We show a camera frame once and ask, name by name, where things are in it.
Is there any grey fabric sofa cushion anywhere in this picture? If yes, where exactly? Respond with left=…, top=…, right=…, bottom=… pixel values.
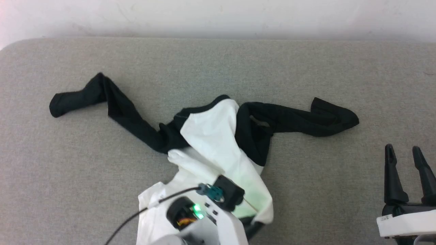
left=0, top=37, right=436, bottom=245

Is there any white shirt with black sleeves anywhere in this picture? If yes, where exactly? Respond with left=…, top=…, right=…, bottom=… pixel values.
left=49, top=72, right=359, bottom=245

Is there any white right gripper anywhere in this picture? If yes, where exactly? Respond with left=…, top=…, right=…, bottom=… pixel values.
left=376, top=144, right=436, bottom=238

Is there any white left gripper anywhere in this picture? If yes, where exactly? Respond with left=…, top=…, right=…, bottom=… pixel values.
left=166, top=197, right=265, bottom=245

